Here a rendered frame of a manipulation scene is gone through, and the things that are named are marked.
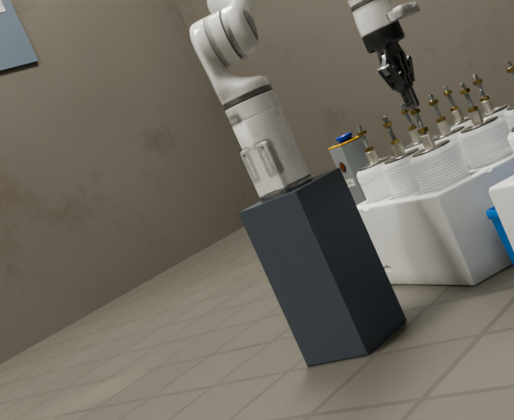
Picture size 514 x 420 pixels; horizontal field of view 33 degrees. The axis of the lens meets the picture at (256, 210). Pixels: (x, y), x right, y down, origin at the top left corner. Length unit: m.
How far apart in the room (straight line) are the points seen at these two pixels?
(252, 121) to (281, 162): 0.08
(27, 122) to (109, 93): 0.53
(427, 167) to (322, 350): 0.40
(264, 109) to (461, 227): 0.42
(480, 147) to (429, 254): 0.23
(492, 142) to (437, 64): 2.51
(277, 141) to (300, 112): 3.17
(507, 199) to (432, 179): 0.27
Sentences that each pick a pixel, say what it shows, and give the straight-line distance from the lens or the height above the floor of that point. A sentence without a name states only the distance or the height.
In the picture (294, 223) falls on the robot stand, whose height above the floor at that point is 0.25.
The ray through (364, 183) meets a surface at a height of 0.22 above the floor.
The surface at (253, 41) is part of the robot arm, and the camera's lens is 1.50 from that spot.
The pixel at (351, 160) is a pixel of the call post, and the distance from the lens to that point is 2.03.
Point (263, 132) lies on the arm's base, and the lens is 1.48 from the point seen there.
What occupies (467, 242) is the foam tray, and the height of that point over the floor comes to 0.08.
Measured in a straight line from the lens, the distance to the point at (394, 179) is 1.77.
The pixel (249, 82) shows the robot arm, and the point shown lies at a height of 0.50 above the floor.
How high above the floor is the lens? 0.40
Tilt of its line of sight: 4 degrees down
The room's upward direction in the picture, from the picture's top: 24 degrees counter-clockwise
